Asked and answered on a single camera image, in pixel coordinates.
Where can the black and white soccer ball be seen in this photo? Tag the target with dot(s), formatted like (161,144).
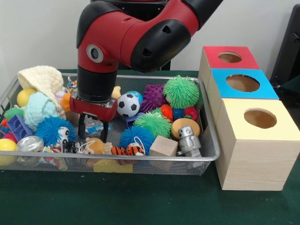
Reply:
(128,105)

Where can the globe print ball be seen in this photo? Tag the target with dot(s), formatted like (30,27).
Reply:
(137,96)

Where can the blue spiky ball with eyes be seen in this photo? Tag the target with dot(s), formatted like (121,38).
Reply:
(51,130)

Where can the green furry ball with eyes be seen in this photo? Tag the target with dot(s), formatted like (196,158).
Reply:
(181,91)

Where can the purple spiky ball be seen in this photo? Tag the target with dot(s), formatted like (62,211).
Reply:
(154,96)

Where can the green spiky ball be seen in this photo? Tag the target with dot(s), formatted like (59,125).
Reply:
(153,124)

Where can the dark green table cloth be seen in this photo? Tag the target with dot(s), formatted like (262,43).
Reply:
(140,201)

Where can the purple toy block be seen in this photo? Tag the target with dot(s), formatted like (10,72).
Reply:
(131,120)

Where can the silver toy robot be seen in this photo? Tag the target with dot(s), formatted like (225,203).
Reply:
(189,140)

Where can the black chair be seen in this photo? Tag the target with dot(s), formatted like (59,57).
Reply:
(288,47)

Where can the silver metal can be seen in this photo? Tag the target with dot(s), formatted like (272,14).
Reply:
(29,143)

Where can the light teal knitted cloth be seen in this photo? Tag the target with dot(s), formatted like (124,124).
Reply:
(40,108)

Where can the cream knitted cloth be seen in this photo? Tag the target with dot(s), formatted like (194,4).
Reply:
(42,79)

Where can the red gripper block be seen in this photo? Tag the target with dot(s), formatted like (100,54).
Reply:
(93,108)

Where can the yellow smiley face ball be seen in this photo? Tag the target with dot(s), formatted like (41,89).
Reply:
(26,96)

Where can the plain yellow ball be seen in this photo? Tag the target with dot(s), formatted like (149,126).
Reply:
(6,151)

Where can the small wooden block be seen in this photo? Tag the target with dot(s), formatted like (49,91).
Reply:
(163,146)
(72,118)

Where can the shallow clear mesh bin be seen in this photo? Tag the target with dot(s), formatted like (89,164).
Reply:
(208,157)

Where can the clear plastic packet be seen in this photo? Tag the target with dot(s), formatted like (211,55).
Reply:
(93,127)

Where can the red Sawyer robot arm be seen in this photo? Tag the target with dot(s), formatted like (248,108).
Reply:
(126,37)

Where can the orange toy building block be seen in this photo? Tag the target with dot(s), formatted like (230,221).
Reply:
(65,102)

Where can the toy hamburger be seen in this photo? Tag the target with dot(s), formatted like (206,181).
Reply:
(185,125)

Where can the wooden box with three holes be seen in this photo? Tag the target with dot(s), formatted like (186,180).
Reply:
(253,159)

